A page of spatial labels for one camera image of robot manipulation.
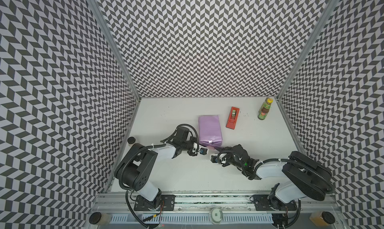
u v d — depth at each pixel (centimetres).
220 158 70
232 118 99
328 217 63
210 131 91
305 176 45
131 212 67
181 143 72
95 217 60
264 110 96
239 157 64
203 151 74
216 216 61
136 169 45
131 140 84
